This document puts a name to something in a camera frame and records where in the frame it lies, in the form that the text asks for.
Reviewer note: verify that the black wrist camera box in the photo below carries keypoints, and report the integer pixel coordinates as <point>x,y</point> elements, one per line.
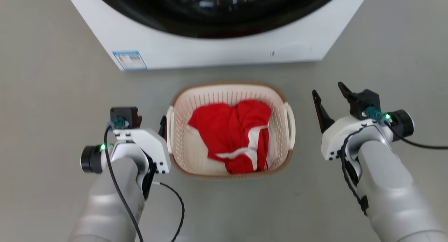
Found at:
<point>124,114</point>
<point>367,100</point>

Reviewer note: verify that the blue energy label sticker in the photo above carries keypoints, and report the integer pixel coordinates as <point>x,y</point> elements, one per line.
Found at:
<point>129,60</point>

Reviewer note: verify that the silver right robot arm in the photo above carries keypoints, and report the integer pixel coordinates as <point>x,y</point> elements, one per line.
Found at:
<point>392,186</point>

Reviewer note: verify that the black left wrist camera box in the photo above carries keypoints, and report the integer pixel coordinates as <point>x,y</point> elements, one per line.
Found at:
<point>124,114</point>

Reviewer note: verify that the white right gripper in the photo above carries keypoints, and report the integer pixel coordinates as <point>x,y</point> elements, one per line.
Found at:
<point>336,137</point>

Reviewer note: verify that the white washing machine body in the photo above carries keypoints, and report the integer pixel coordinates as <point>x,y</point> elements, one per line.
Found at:
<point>217,48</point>

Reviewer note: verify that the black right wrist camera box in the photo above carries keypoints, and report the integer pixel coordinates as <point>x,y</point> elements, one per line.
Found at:
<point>367,100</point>

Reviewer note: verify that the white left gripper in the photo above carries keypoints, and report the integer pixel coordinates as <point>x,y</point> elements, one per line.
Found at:
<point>154,144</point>

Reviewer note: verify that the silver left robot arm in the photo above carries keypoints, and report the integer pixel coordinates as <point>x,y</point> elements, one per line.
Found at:
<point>105,203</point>

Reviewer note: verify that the red garment with white trim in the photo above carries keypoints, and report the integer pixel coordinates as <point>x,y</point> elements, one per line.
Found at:
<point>227,130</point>

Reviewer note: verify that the black round washer door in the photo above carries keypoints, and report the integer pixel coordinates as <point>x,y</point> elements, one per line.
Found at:
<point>217,14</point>

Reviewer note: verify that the cream plastic laundry basket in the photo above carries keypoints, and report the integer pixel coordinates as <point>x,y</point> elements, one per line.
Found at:
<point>227,95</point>

